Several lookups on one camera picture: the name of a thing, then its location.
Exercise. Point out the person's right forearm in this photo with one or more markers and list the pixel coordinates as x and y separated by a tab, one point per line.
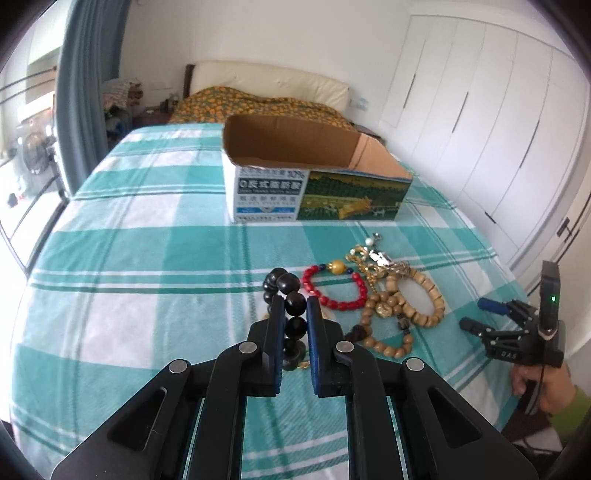
575	410

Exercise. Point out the white wardrobe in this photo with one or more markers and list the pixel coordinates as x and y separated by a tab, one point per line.
485	115

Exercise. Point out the standing fan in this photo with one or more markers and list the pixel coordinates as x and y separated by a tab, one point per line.
37	152

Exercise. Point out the sliding glass door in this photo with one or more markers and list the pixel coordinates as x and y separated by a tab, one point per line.
27	115

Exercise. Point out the person's right hand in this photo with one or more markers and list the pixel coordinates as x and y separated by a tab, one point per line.
556	387

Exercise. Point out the cream padded headboard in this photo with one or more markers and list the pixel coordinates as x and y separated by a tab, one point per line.
277	83

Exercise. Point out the printed cardboard box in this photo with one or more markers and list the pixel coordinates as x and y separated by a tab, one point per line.
258	194

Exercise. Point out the pearl pendant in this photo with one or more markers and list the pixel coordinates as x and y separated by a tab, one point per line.
369	241

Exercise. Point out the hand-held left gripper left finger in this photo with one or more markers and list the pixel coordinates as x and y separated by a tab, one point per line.
277	344

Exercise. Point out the orange floral blanket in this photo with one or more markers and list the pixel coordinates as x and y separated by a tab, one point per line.
277	108

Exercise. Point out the dark carved wooden pendant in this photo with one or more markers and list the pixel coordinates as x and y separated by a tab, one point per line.
358	333

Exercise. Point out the black white charm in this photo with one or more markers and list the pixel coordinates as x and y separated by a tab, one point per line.
381	257

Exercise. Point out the teal checked bedsheet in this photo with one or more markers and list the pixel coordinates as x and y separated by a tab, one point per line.
138	230

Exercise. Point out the pile of clothes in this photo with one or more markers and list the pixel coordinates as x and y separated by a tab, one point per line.
120	97

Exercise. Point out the blue-grey curtain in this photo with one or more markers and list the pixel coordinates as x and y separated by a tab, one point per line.
87	92

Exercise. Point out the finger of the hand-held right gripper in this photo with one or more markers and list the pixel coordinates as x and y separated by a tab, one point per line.
491	305
478	330

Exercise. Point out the dark wooden nightstand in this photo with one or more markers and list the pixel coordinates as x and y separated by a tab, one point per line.
368	134
152	117

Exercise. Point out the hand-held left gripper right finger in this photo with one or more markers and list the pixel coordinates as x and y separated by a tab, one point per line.
315	344

